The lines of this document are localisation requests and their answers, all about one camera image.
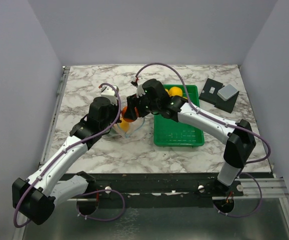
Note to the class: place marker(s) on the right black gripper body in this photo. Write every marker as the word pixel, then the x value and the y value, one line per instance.
pixel 144 106

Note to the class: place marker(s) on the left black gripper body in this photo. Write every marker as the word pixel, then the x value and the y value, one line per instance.
pixel 114 112

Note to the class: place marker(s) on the orange fruit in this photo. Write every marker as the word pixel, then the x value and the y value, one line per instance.
pixel 128 114

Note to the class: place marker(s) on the peach fruit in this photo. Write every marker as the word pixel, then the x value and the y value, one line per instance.
pixel 124 125

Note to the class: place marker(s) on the clear zip top bag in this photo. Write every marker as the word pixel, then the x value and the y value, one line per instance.
pixel 134 127

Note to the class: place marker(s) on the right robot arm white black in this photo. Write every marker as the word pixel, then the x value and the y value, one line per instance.
pixel 152 98

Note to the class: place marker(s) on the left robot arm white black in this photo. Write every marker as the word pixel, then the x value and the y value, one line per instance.
pixel 35 196

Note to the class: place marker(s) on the green plastic bin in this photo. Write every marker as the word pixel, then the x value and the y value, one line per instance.
pixel 168 133

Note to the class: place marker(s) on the black scale base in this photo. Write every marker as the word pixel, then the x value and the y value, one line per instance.
pixel 209 95

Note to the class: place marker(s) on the grey scale platform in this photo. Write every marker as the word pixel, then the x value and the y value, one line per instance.
pixel 227 92

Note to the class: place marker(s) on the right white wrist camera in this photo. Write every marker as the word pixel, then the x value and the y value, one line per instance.
pixel 139 88

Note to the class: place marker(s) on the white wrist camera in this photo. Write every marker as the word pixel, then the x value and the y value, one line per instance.
pixel 139 88
pixel 109 93

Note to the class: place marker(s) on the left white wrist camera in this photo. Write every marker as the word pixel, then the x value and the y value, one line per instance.
pixel 109 93

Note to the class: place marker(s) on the black mounting rail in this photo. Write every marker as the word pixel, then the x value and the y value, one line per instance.
pixel 157 190

